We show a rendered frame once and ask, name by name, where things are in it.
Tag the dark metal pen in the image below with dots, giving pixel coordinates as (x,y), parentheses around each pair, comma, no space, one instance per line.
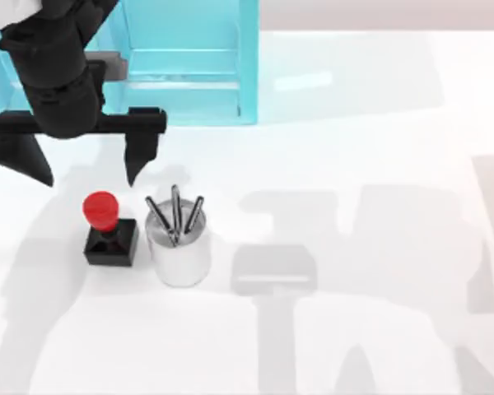
(194,214)
(176,210)
(161,220)

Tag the red and black stamp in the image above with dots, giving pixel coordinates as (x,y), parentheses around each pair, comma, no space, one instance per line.
(107,234)

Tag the light blue rack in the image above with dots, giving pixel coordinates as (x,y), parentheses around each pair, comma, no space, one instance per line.
(189,61)

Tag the white pen cup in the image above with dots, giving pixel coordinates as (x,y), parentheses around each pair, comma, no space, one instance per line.
(181,259)

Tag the grey camera box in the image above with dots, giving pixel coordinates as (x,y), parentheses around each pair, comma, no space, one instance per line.
(116,66)

